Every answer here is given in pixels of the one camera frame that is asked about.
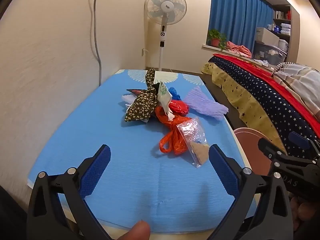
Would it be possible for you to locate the person's left hand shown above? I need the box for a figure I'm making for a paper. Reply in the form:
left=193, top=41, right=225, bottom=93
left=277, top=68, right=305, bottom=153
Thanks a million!
left=117, top=220, right=151, bottom=240

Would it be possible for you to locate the blue plastic bag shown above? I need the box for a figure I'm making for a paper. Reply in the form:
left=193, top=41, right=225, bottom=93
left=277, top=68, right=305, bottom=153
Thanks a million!
left=168, top=87, right=181, bottom=100

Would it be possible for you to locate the round brown stool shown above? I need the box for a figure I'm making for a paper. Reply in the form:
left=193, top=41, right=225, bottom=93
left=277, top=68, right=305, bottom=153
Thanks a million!
left=234, top=127, right=280, bottom=177

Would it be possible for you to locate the red plastic bag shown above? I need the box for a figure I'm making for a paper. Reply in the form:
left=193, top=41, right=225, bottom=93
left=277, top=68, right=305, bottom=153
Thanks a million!
left=169, top=99, right=190, bottom=117

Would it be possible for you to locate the red blanket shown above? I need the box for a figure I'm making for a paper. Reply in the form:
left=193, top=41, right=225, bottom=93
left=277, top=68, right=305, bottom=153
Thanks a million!
left=212, top=53, right=320, bottom=128

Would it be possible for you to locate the orange plastic bag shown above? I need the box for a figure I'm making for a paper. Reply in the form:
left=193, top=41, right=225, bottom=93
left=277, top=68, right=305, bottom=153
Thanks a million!
left=154, top=106, right=193, bottom=155

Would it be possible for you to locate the small white foam net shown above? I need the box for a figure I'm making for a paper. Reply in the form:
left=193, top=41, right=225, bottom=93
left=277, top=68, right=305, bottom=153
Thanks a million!
left=121, top=94, right=137, bottom=110

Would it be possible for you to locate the potted green plant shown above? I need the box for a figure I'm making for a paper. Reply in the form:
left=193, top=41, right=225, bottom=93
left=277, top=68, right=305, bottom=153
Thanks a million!
left=207, top=29, right=227, bottom=50

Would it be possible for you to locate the white standing fan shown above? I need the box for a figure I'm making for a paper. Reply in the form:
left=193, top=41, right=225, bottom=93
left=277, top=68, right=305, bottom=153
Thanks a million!
left=144, top=0, right=187, bottom=72

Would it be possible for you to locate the clear plastic storage box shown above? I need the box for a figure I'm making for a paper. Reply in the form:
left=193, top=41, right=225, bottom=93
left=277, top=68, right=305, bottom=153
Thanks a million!
left=253, top=40, right=288, bottom=65

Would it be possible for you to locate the grey striped cloth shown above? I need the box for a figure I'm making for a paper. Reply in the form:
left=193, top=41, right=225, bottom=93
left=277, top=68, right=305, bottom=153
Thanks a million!
left=271, top=61, right=320, bottom=120

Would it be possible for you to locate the white cardboard box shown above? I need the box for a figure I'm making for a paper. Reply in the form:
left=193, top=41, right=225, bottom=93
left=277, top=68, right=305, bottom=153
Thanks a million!
left=255, top=27, right=280, bottom=46

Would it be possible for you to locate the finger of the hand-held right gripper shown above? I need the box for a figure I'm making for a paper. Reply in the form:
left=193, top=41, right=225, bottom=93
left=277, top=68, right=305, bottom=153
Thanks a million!
left=288, top=131, right=320, bottom=159
left=258, top=137, right=320, bottom=178

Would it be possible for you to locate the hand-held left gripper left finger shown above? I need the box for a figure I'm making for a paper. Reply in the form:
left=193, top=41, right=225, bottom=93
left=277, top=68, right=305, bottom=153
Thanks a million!
left=26, top=144, right=112, bottom=240

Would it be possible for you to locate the pink cloth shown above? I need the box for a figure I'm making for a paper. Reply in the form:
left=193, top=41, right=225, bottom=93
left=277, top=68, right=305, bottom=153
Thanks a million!
left=226, top=41, right=252, bottom=58

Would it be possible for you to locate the dark floral cloth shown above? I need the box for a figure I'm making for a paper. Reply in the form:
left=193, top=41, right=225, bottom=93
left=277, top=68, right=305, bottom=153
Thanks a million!
left=124, top=68, right=158, bottom=123

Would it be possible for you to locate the large pale purple foam net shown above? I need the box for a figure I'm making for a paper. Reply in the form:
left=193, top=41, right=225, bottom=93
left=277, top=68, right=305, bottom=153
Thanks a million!
left=185, top=85, right=229, bottom=120

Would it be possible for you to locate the clear zip bag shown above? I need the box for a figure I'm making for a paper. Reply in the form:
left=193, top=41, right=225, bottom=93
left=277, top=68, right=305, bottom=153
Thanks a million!
left=176, top=117, right=210, bottom=168

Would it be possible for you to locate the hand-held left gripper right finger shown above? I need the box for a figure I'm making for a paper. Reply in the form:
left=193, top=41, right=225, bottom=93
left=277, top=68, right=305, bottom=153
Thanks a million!
left=208, top=144, right=293, bottom=240

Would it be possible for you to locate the grey wall cable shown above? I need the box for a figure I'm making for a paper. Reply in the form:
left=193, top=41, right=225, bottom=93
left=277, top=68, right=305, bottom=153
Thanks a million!
left=89, top=0, right=103, bottom=85

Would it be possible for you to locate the person's right hand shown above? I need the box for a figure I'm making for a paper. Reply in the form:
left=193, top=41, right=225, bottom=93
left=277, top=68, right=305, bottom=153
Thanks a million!
left=290, top=196, right=320, bottom=233

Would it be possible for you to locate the white green printed wrapper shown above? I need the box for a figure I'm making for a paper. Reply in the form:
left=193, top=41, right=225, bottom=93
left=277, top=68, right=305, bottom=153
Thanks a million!
left=156, top=81, right=175, bottom=123

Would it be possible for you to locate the blue curtain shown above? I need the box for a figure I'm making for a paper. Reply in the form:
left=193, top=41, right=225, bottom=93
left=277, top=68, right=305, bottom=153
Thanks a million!
left=208, top=0, right=274, bottom=53

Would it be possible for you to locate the dark bookshelf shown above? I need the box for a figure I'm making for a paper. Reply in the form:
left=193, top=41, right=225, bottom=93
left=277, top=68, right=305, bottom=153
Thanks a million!
left=271, top=5, right=292, bottom=40

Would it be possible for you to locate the star print quilt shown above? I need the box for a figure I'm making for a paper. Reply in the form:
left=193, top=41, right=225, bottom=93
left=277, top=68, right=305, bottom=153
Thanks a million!
left=202, top=55, right=320, bottom=160

